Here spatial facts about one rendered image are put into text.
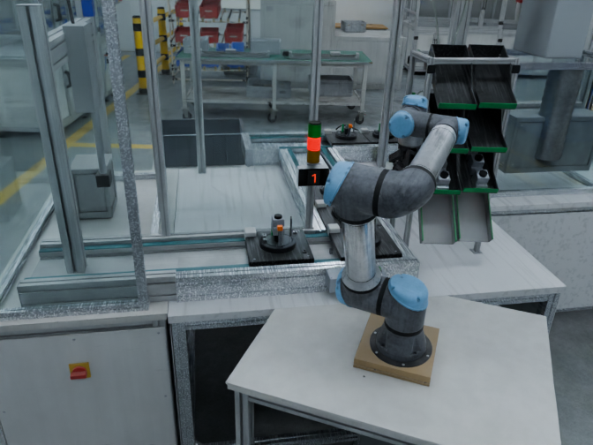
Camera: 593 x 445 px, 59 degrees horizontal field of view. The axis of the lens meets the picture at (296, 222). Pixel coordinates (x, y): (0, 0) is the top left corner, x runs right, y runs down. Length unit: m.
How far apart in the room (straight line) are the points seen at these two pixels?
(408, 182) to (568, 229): 2.03
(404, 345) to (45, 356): 1.20
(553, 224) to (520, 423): 1.68
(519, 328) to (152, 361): 1.28
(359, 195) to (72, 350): 1.19
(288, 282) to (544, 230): 1.64
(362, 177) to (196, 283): 0.85
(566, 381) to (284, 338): 1.88
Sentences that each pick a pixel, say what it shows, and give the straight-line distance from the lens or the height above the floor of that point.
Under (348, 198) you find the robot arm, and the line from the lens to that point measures 1.25.
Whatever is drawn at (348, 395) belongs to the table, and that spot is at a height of 0.86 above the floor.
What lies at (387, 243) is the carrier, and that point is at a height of 0.97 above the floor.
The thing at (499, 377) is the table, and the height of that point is 0.86.
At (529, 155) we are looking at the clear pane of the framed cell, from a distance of 3.00.
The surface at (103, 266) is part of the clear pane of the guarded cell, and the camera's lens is 1.84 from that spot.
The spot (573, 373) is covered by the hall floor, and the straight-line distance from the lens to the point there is 3.32.
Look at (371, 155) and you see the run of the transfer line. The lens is 3.27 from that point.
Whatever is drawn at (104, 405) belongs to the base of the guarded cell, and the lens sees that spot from 2.16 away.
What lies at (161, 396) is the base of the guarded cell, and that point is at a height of 0.48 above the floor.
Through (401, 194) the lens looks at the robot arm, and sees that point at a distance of 1.23.
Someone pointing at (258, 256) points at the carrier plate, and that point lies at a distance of 1.95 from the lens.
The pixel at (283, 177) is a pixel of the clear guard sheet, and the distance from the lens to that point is 2.08.
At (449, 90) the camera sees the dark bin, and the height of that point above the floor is 1.55.
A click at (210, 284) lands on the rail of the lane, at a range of 1.88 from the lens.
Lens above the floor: 1.95
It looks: 26 degrees down
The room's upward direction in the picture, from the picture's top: 2 degrees clockwise
